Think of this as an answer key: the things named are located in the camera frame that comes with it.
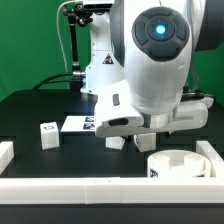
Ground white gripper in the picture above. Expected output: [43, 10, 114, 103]
[94, 80, 214, 138]

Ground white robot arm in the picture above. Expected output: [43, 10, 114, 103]
[83, 0, 224, 137]

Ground white tag sheet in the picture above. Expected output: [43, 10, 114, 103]
[61, 116, 95, 132]

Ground black cables on table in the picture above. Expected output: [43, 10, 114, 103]
[32, 72, 75, 91]

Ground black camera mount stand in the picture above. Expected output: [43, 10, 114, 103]
[63, 3, 93, 91]

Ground white camera on stand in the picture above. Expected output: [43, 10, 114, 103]
[83, 0, 115, 12]

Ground white cable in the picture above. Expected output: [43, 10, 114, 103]
[55, 0, 83, 74]

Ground white U-shaped obstacle wall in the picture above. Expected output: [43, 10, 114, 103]
[0, 141, 224, 204]

